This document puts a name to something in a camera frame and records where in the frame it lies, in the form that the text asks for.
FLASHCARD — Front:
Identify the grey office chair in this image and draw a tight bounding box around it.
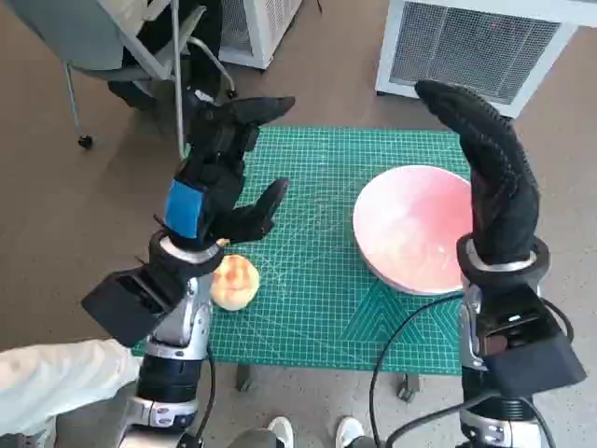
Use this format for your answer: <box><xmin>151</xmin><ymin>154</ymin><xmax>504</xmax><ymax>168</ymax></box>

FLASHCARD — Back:
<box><xmin>8</xmin><ymin>0</ymin><xmax>239</xmax><ymax>150</ymax></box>

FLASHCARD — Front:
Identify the pink bowl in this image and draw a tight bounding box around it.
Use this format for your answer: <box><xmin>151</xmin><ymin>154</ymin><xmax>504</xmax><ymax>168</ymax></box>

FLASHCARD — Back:
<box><xmin>352</xmin><ymin>163</ymin><xmax>475</xmax><ymax>296</ymax></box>

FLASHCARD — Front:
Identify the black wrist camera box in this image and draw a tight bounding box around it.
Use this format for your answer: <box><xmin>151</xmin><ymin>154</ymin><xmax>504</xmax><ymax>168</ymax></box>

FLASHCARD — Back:
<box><xmin>475</xmin><ymin>284</ymin><xmax>588</xmax><ymax>402</ymax></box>
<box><xmin>80</xmin><ymin>265</ymin><xmax>187</xmax><ymax>347</ymax></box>

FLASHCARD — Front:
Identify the large white mesh cabinet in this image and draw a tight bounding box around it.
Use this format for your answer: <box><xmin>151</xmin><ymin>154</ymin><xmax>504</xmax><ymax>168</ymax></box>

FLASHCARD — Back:
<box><xmin>375</xmin><ymin>0</ymin><xmax>584</xmax><ymax>119</ymax></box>

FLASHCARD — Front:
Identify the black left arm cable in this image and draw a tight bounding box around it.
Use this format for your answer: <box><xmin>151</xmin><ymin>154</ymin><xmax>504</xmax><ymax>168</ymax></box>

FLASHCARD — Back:
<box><xmin>195</xmin><ymin>349</ymin><xmax>218</xmax><ymax>440</ymax></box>

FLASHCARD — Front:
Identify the green cutting mat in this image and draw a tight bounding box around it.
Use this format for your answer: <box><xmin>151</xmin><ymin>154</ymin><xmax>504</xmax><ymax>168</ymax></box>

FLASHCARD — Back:
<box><xmin>130</xmin><ymin>124</ymin><xmax>472</xmax><ymax>377</ymax></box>

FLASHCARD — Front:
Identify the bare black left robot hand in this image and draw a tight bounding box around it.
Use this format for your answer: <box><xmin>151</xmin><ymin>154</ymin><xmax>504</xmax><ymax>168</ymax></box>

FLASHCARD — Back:
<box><xmin>160</xmin><ymin>95</ymin><xmax>298</xmax><ymax>253</ymax></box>

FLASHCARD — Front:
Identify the round toy bread bun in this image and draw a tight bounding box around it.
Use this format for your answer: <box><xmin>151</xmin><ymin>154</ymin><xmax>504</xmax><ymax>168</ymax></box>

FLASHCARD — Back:
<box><xmin>209</xmin><ymin>254</ymin><xmax>261</xmax><ymax>312</ymax></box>

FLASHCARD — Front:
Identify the thin silver metal pole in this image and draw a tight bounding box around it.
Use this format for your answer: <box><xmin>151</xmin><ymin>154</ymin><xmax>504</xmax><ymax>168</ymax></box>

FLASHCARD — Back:
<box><xmin>170</xmin><ymin>0</ymin><xmax>187</xmax><ymax>160</ymax></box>

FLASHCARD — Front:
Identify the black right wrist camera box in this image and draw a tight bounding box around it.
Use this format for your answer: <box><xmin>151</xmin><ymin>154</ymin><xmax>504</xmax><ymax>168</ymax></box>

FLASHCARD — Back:
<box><xmin>475</xmin><ymin>284</ymin><xmax>588</xmax><ymax>402</ymax></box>

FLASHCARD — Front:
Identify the small white mesh cabinet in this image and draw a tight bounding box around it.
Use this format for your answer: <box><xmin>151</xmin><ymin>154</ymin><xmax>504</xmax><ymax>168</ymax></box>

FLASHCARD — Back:
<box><xmin>216</xmin><ymin>0</ymin><xmax>302</xmax><ymax>71</ymax></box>

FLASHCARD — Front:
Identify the long black robot cable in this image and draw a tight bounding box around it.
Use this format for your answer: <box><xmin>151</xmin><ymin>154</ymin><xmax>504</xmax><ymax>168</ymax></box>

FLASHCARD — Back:
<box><xmin>368</xmin><ymin>293</ymin><xmax>467</xmax><ymax>448</ymax></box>

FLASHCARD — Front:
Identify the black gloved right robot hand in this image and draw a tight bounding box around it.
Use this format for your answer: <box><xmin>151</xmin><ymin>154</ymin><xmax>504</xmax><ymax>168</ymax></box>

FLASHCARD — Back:
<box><xmin>413</xmin><ymin>78</ymin><xmax>541</xmax><ymax>268</ymax></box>

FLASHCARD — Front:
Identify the grey table leg caster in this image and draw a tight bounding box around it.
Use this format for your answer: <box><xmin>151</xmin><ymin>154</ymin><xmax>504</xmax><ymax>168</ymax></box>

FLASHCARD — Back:
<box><xmin>235</xmin><ymin>366</ymin><xmax>256</xmax><ymax>392</ymax></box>
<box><xmin>396</xmin><ymin>372</ymin><xmax>421</xmax><ymax>401</ymax></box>

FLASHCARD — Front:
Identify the looped black robot cable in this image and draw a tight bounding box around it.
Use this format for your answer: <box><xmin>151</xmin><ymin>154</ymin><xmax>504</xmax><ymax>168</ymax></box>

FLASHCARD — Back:
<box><xmin>540</xmin><ymin>298</ymin><xmax>575</xmax><ymax>340</ymax></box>

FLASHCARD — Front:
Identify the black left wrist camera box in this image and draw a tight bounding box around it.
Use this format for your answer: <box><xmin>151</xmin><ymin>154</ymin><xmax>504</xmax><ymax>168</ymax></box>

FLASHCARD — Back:
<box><xmin>80</xmin><ymin>265</ymin><xmax>187</xmax><ymax>347</ymax></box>

